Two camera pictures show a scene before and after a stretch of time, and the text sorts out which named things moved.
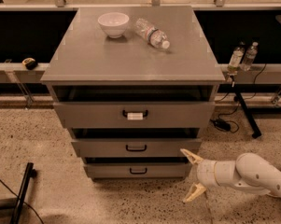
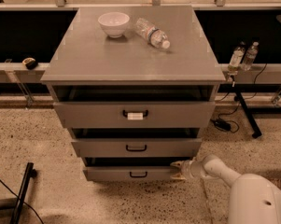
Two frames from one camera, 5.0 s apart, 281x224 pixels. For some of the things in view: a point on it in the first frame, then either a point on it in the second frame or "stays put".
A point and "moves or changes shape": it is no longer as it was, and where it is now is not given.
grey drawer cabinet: [134, 85] stays put
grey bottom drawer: [137, 170] moves or changes shape
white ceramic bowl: [114, 23] stays put
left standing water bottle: [233, 65] stays put
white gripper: [206, 172] to [186, 169]
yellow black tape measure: [29, 63] stays put
